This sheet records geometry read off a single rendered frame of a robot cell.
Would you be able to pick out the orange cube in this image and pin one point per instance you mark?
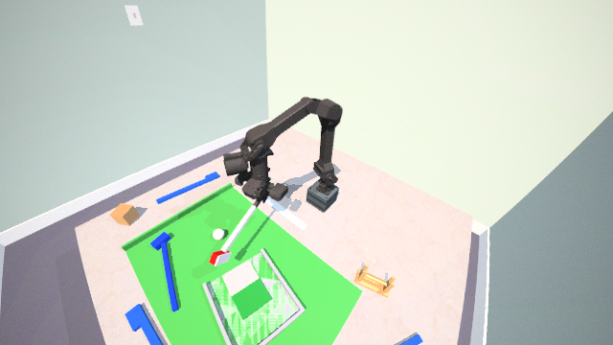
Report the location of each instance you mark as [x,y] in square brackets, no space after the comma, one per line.
[125,214]

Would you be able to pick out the white golf ball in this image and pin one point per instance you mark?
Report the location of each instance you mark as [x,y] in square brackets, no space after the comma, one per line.
[218,234]

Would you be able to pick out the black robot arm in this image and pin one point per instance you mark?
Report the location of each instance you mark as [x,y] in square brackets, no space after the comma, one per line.
[260,138]

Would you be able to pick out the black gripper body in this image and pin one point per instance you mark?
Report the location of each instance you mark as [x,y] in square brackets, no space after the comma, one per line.
[276,192]

